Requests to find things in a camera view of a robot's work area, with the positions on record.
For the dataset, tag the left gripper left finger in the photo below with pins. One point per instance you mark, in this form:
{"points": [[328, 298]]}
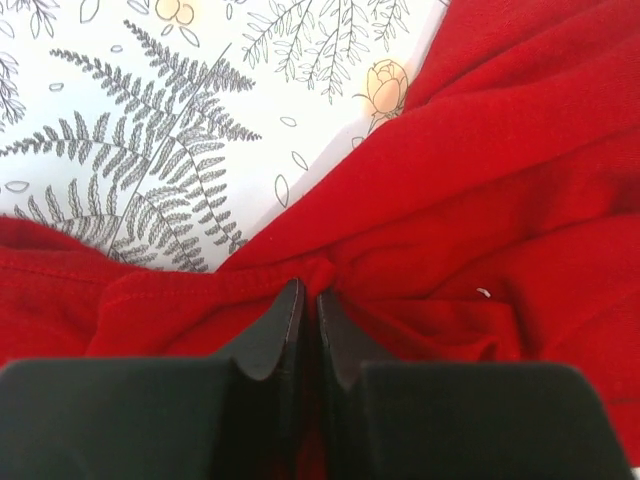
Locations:
{"points": [[230, 415]]}

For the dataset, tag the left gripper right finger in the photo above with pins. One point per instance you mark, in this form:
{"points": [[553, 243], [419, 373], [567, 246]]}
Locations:
{"points": [[390, 419]]}

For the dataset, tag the red t shirt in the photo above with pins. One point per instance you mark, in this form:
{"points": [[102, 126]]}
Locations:
{"points": [[496, 219]]}

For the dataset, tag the floral patterned table cloth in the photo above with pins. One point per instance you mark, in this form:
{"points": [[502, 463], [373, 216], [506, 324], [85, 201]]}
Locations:
{"points": [[167, 134]]}

